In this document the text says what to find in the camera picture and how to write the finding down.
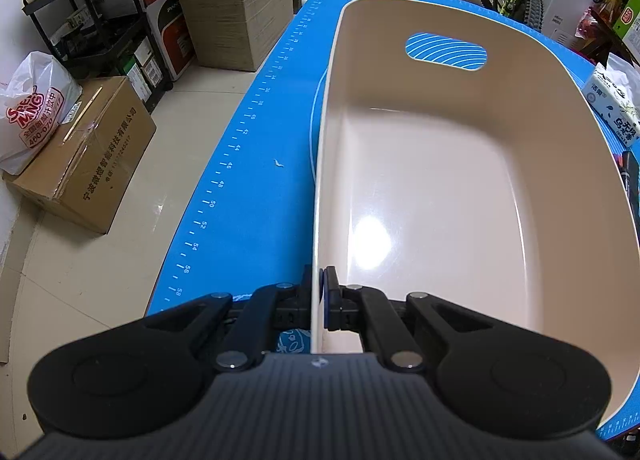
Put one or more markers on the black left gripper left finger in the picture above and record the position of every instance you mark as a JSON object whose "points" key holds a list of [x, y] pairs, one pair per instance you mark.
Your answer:
{"points": [[146, 374]]}

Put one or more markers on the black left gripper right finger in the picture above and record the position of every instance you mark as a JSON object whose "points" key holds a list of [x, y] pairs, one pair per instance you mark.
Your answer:
{"points": [[501, 378]]}

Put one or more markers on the beige plastic storage bin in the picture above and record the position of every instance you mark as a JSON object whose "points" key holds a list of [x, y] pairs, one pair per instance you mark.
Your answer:
{"points": [[458, 157]]}

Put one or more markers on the brown cardboard box on floor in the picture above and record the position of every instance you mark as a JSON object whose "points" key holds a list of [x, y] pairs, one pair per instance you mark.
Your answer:
{"points": [[83, 171]]}

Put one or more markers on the white red plastic bag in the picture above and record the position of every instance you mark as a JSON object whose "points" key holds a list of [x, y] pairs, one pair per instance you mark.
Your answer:
{"points": [[40, 94]]}

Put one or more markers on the white tissue pack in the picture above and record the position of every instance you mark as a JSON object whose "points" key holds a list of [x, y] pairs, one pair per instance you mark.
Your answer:
{"points": [[612, 90]]}

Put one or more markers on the black metal shelf rack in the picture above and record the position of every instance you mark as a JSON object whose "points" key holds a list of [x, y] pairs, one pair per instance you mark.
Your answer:
{"points": [[103, 38]]}

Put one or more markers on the large stacked cardboard box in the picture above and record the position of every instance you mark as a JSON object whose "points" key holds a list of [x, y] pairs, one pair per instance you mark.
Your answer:
{"points": [[235, 35]]}

